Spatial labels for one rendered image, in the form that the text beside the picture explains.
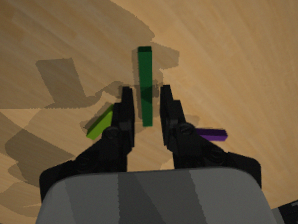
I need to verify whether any purple rod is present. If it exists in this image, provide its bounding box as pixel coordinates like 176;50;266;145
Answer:
196;128;228;141

